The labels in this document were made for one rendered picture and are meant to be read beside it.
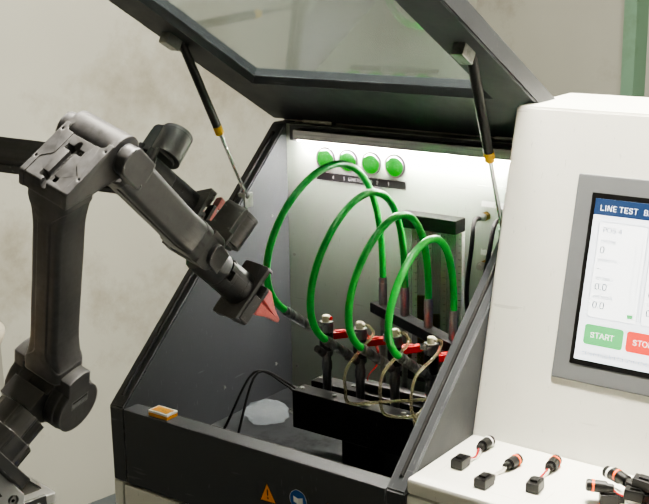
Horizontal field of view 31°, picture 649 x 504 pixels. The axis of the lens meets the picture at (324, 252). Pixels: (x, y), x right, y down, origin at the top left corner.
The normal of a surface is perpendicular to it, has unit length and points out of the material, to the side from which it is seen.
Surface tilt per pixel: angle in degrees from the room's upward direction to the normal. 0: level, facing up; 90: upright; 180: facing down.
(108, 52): 90
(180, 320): 90
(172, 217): 115
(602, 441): 76
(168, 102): 90
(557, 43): 90
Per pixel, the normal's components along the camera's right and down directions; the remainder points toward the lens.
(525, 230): -0.58, -0.03
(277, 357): 0.80, 0.14
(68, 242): 0.79, 0.48
